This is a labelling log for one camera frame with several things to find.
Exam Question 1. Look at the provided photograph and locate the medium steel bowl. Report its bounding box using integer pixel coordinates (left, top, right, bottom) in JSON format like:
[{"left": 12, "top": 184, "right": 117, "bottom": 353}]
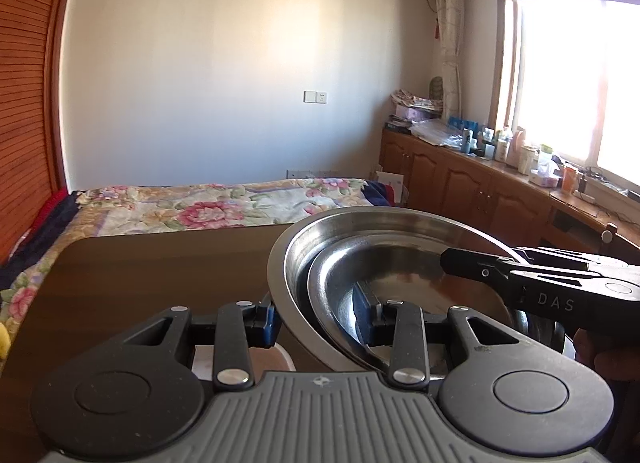
[{"left": 307, "top": 233, "right": 513, "bottom": 370}]

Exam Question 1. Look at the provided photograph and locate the large steel bowl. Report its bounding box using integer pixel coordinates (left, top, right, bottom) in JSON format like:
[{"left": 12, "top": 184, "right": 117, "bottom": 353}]
[{"left": 266, "top": 206, "right": 569, "bottom": 377}]

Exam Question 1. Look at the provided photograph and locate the right hand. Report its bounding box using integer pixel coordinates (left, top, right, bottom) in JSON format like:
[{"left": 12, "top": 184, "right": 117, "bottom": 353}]
[{"left": 574, "top": 329, "right": 640, "bottom": 382}]

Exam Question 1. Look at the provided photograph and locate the wooden cabinet counter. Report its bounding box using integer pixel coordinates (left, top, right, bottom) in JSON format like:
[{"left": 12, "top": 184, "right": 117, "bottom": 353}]
[{"left": 378, "top": 129, "right": 639, "bottom": 253}]

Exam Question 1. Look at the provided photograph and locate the orange cup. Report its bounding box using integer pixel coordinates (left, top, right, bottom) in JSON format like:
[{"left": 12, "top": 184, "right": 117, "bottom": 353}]
[{"left": 562, "top": 165, "right": 579, "bottom": 194}]

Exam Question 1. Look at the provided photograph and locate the pink bottle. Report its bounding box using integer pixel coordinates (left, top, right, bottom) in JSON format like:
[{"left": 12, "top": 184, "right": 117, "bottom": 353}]
[{"left": 506, "top": 126, "right": 526, "bottom": 168}]

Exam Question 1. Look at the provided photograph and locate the floral bed cover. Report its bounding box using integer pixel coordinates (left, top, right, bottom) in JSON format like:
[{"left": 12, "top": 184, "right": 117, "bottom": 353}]
[{"left": 1, "top": 178, "right": 392, "bottom": 346}]

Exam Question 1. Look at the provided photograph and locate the white paper bag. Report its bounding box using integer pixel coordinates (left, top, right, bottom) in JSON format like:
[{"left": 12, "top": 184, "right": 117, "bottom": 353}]
[{"left": 375, "top": 170, "right": 404, "bottom": 206}]

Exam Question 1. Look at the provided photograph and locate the yellow plush toy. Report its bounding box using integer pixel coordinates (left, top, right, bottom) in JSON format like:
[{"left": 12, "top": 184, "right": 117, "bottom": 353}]
[{"left": 0, "top": 323, "right": 12, "bottom": 360}]

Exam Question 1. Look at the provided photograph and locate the patterned curtain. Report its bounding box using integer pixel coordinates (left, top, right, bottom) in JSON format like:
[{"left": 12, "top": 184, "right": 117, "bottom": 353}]
[{"left": 435, "top": 0, "right": 464, "bottom": 120}]

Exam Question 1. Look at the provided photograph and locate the wooden louvered wardrobe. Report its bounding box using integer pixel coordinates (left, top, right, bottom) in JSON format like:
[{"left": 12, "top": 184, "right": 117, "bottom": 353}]
[{"left": 1, "top": 0, "right": 67, "bottom": 259}]

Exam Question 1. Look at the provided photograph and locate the white wall switch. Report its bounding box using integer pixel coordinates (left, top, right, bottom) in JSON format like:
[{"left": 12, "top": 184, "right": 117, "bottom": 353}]
[{"left": 303, "top": 90, "right": 326, "bottom": 104}]

